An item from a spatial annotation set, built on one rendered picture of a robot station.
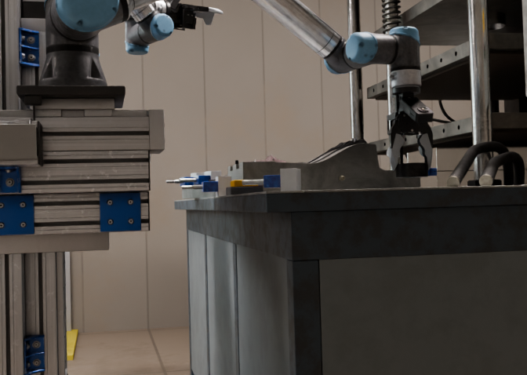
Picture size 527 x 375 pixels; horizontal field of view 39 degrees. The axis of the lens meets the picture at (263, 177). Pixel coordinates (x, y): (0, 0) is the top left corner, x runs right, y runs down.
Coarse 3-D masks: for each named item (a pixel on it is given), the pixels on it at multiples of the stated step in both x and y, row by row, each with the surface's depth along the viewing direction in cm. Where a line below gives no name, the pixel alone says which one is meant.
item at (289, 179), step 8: (264, 176) 165; (272, 176) 165; (280, 176) 164; (288, 176) 164; (296, 176) 164; (248, 184) 168; (256, 184) 168; (264, 184) 165; (272, 184) 165; (280, 184) 164; (288, 184) 163; (296, 184) 163
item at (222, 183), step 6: (216, 180) 201; (222, 180) 198; (228, 180) 199; (186, 186) 198; (192, 186) 199; (198, 186) 199; (204, 186) 198; (210, 186) 198; (216, 186) 198; (222, 186) 198; (228, 186) 199; (216, 192) 201; (222, 192) 198
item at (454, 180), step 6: (468, 150) 200; (474, 150) 201; (468, 156) 192; (474, 156) 196; (462, 162) 184; (468, 162) 186; (456, 168) 178; (462, 168) 178; (468, 168) 184; (456, 174) 172; (462, 174) 174; (450, 180) 170; (456, 180) 169; (450, 186) 170; (456, 186) 169
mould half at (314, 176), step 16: (368, 144) 203; (336, 160) 201; (352, 160) 202; (368, 160) 203; (240, 176) 200; (256, 176) 196; (304, 176) 199; (320, 176) 200; (336, 176) 201; (352, 176) 202; (368, 176) 203; (384, 176) 204
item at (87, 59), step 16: (48, 48) 163; (64, 48) 161; (80, 48) 162; (96, 48) 166; (48, 64) 162; (64, 64) 161; (80, 64) 161; (96, 64) 165; (48, 80) 160; (64, 80) 159; (80, 80) 160; (96, 80) 163
